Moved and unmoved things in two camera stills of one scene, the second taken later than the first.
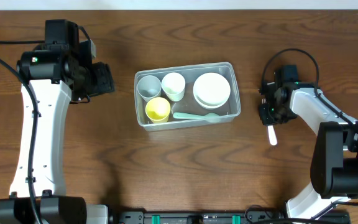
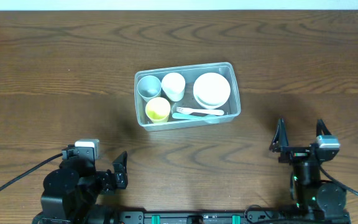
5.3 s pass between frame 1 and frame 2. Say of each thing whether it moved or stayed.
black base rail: stayed
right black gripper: moved
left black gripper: moved
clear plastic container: stayed
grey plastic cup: stayed
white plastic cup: stayed
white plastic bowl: stayed
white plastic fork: moved
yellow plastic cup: stayed
